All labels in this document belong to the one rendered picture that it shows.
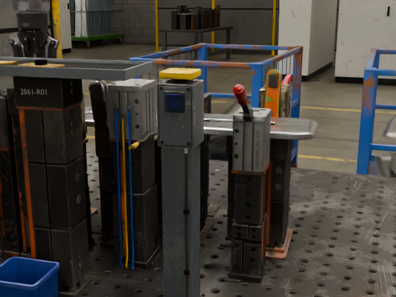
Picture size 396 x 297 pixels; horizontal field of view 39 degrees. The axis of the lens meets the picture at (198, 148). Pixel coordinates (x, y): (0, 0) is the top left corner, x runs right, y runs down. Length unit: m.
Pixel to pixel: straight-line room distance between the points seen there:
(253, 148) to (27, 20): 0.66
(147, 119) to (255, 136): 0.24
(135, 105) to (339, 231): 0.65
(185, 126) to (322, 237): 0.61
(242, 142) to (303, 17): 7.96
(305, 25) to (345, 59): 0.81
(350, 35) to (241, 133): 7.92
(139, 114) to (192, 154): 0.22
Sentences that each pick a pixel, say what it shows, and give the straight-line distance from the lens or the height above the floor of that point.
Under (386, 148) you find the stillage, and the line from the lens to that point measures 2.97.
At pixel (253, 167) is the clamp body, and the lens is 1.12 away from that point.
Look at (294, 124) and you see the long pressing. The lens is 1.31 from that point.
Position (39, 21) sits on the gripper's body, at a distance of 1.45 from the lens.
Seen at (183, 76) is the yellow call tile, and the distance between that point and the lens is 0.95.
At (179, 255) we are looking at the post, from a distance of 1.05.
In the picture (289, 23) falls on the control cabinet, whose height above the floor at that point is 0.90.
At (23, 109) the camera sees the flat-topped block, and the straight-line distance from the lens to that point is 1.09.
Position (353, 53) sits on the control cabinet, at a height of 0.47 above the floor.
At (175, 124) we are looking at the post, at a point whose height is 1.07.
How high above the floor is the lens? 1.28
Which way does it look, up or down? 15 degrees down
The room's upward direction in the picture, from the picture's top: straight up
